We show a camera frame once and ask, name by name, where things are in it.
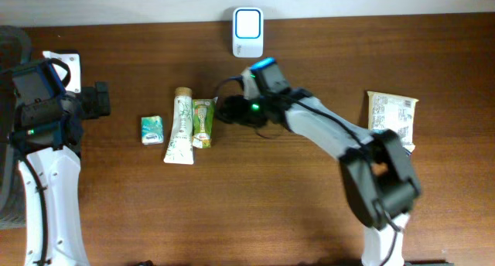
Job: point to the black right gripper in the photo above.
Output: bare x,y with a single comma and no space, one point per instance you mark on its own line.
240,114

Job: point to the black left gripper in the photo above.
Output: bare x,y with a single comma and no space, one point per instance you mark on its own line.
98,100

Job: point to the green snack stick packet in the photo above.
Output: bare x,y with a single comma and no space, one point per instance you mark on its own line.
203,116

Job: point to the teal tissue pack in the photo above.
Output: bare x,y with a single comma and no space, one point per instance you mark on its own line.
152,130

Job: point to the white tube with gold cap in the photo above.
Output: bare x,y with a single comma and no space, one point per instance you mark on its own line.
180,147

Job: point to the cream snack bag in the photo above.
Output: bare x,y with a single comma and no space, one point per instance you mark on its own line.
394,112

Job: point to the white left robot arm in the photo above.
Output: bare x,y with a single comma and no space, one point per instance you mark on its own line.
44,140

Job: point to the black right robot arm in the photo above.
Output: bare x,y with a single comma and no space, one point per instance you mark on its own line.
379,180

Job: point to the white barcode scanner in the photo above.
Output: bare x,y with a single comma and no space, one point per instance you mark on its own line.
247,32

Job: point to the dark grey plastic basket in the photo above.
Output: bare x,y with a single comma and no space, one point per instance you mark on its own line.
16,49

